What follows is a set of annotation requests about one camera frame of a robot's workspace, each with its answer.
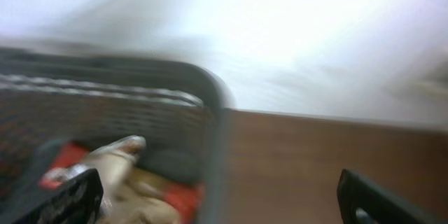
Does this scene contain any red spaghetti package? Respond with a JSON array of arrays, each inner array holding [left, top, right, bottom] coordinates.
[[50, 143, 204, 223]]

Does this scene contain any grey plastic shopping basket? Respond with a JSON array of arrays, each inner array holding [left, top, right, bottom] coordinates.
[[1, 48, 228, 223]]

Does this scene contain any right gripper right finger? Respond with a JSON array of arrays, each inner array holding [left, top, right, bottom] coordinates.
[[337, 169, 443, 224]]

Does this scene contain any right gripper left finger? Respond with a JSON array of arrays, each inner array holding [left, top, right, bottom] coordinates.
[[12, 169, 103, 224]]

